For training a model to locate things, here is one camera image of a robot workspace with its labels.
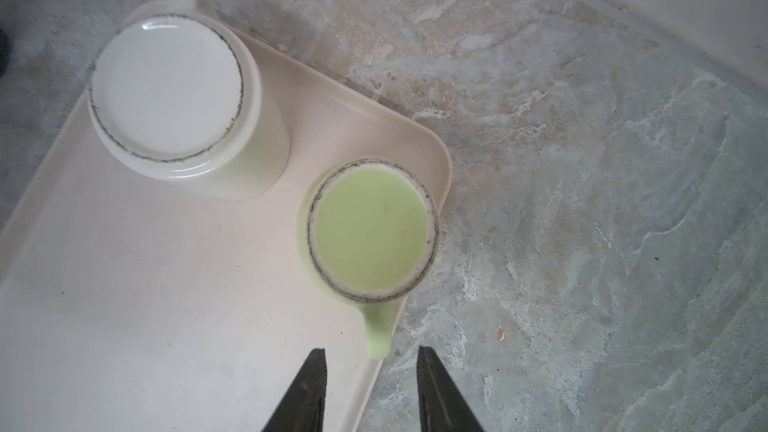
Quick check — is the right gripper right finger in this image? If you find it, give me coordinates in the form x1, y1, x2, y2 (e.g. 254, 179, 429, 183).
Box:
416, 346, 483, 432

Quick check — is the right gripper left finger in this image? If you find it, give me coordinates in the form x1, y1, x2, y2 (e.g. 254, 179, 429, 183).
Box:
263, 348, 327, 432

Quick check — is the light green mug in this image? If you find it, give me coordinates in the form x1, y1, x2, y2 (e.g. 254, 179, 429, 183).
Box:
297, 157, 439, 360

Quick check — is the white mug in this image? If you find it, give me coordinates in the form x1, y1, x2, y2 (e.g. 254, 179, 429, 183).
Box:
88, 0, 290, 200

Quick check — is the beige plastic tray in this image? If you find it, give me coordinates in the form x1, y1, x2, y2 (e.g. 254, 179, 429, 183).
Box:
1, 36, 452, 431

